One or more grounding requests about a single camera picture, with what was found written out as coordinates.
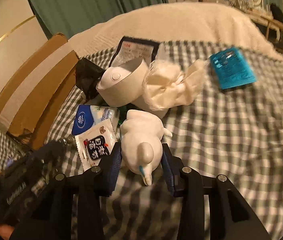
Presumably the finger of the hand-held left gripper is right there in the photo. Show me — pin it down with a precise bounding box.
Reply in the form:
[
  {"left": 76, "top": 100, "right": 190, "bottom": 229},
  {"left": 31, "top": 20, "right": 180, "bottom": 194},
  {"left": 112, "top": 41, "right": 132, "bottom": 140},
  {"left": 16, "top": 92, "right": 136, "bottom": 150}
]
[{"left": 31, "top": 135, "right": 75, "bottom": 167}]

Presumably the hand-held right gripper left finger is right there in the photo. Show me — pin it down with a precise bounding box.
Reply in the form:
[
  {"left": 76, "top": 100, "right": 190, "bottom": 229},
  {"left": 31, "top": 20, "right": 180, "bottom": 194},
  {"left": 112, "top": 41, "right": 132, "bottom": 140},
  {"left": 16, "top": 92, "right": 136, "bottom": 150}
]
[{"left": 14, "top": 142, "right": 123, "bottom": 240}]

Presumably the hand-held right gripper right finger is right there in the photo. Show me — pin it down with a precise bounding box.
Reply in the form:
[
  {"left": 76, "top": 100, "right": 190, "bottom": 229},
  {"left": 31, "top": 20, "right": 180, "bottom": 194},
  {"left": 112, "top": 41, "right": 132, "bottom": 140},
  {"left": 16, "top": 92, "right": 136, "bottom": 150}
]
[{"left": 161, "top": 143, "right": 272, "bottom": 240}]

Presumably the white duck figurine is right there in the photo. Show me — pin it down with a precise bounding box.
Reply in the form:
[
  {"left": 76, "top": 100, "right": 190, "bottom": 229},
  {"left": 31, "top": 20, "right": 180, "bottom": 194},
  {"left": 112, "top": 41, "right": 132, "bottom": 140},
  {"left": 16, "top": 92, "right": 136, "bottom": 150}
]
[{"left": 120, "top": 109, "right": 173, "bottom": 186}]

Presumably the brown cardboard box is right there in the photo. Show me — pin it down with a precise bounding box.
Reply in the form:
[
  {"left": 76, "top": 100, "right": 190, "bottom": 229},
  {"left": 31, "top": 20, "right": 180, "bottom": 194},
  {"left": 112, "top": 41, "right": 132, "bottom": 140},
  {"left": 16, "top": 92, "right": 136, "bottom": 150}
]
[{"left": 0, "top": 33, "right": 80, "bottom": 150}]

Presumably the white snack packet dark label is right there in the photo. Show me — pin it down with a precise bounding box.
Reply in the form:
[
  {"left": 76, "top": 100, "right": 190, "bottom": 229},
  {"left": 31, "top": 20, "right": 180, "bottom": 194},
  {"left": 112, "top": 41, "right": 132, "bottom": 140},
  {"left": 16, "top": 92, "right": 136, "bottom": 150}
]
[{"left": 74, "top": 120, "right": 120, "bottom": 173}]

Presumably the blue and white tissue pack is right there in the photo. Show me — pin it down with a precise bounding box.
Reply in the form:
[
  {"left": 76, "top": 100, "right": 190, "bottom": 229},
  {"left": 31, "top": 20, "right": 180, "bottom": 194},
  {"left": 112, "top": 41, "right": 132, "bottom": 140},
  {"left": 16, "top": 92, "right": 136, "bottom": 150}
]
[{"left": 71, "top": 104, "right": 120, "bottom": 135}]

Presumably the green checked cloth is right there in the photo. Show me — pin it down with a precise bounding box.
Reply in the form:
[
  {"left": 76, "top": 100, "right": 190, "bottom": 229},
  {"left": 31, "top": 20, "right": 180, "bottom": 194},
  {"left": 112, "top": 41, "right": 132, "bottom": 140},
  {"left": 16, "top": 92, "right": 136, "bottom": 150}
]
[{"left": 0, "top": 41, "right": 283, "bottom": 240}]

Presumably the black plastic bag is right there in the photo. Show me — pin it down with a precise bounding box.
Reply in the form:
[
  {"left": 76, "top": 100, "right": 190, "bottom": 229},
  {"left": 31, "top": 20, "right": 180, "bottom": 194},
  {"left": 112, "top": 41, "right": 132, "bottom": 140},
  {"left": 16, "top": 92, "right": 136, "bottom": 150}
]
[{"left": 75, "top": 57, "right": 104, "bottom": 100}]

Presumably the cream crumpled cloth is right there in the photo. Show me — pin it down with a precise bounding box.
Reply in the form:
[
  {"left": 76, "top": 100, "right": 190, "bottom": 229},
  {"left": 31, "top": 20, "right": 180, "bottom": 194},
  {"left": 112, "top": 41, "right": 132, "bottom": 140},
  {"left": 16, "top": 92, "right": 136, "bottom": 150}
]
[{"left": 141, "top": 59, "right": 207, "bottom": 112}]

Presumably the white round plastic device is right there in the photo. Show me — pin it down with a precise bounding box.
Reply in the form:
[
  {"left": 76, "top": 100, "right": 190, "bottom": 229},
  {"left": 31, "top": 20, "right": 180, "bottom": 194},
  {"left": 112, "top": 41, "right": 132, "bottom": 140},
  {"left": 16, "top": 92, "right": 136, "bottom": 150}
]
[{"left": 96, "top": 59, "right": 149, "bottom": 107}]

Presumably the teal foil packet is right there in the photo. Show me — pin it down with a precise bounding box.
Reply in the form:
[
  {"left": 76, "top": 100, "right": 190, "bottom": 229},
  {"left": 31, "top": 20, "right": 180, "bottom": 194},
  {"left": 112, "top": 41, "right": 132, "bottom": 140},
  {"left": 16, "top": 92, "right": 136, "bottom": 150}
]
[{"left": 210, "top": 47, "right": 257, "bottom": 91}]

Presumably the black-edged flat pouch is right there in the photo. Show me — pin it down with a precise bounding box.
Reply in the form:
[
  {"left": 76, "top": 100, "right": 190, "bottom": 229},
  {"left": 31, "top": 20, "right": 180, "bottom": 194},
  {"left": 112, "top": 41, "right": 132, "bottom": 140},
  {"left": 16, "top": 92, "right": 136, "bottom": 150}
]
[{"left": 110, "top": 36, "right": 160, "bottom": 68}]

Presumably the white bed blanket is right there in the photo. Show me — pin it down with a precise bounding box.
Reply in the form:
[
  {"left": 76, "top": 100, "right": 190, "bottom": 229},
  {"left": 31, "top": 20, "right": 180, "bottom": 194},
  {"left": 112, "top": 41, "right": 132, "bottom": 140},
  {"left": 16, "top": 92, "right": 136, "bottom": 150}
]
[{"left": 68, "top": 1, "right": 283, "bottom": 60}]

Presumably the wide green curtain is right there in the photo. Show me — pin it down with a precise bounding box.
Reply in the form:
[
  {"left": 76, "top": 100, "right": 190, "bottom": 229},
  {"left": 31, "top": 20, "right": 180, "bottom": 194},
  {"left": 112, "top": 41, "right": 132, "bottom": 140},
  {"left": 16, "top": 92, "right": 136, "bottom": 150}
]
[{"left": 21, "top": 0, "right": 169, "bottom": 39}]

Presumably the white vanity table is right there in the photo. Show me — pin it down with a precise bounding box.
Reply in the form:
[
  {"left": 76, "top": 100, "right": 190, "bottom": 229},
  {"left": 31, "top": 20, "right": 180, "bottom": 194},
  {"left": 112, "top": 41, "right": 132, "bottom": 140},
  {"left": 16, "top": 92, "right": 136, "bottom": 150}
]
[{"left": 244, "top": 5, "right": 283, "bottom": 53}]

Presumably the black bag on vanity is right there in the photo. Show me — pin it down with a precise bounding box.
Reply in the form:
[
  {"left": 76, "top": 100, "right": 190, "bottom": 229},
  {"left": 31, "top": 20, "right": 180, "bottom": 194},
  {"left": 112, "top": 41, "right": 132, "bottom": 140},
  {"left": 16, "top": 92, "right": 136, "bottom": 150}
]
[{"left": 270, "top": 3, "right": 283, "bottom": 25}]

